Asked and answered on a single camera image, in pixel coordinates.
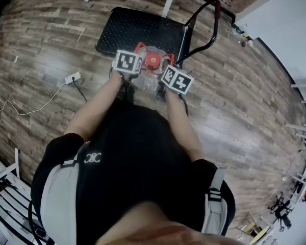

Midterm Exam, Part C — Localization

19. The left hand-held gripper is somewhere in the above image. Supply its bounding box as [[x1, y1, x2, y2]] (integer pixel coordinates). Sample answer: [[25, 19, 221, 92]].
[[110, 42, 146, 80]]

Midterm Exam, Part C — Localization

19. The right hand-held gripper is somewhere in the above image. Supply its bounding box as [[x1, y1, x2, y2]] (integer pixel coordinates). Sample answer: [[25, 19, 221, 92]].
[[156, 53, 195, 95]]

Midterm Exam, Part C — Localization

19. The black platform cart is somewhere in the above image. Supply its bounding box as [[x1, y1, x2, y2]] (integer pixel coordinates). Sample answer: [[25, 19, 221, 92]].
[[94, 0, 221, 70]]

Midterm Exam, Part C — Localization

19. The clear water jug red cap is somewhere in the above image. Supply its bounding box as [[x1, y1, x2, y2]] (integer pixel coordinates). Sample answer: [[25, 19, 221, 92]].
[[134, 44, 175, 96]]

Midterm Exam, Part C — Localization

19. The person's right forearm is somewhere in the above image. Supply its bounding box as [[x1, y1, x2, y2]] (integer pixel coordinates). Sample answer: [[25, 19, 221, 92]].
[[164, 90, 205, 163]]

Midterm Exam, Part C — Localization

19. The person's left forearm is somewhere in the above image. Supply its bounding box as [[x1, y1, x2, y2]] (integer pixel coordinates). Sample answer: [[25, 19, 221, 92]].
[[63, 71, 126, 140]]

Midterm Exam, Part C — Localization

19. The wooden floor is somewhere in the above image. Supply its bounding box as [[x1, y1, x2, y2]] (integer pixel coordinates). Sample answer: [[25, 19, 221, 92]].
[[0, 0, 306, 241]]

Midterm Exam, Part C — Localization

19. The white power strip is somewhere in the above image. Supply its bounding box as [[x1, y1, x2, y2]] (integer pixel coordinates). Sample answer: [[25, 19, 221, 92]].
[[64, 71, 83, 85]]

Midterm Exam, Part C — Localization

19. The person's black shirt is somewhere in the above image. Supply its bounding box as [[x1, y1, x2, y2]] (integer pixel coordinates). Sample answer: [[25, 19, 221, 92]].
[[30, 103, 237, 245]]

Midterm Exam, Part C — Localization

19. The white shelf rack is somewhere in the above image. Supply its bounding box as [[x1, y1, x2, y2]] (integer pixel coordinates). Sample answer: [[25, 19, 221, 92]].
[[285, 82, 306, 140]]

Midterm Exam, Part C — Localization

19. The small white desk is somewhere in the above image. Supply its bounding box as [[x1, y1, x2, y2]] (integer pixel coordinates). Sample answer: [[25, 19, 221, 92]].
[[290, 173, 306, 204]]

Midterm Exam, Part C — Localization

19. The black tripod stand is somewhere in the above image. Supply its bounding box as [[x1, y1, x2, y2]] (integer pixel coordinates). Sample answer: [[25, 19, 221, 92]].
[[268, 190, 294, 232]]

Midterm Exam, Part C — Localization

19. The small wooden stool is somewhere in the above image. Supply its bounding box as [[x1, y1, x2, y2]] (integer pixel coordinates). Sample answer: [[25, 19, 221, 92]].
[[235, 212, 271, 240]]

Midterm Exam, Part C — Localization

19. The white slatted bench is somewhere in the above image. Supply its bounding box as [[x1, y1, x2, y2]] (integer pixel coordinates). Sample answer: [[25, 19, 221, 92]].
[[0, 125, 43, 245]]

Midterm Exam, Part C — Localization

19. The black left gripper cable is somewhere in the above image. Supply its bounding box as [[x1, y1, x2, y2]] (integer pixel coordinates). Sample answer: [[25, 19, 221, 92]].
[[117, 76, 136, 105]]

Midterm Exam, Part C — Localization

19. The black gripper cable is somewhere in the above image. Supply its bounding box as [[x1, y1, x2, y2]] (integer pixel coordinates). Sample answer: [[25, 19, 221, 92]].
[[117, 76, 136, 105], [178, 94, 190, 117]]

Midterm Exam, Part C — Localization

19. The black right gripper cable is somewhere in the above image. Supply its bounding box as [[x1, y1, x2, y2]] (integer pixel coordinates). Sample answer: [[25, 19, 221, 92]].
[[178, 94, 190, 117]]

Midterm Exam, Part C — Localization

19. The black power cable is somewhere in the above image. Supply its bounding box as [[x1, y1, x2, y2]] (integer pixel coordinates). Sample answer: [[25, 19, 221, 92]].
[[71, 80, 88, 103]]

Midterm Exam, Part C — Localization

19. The thin white power cable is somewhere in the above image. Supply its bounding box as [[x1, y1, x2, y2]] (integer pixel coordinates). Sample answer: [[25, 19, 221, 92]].
[[0, 81, 67, 119]]

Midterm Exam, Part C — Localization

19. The grey harness strap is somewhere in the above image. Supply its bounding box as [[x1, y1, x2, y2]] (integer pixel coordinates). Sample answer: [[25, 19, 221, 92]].
[[200, 166, 230, 236], [40, 159, 80, 241]]

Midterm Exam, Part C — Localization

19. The thick black harness cable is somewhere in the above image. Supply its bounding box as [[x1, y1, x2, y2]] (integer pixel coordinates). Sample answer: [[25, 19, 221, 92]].
[[27, 200, 50, 245]]

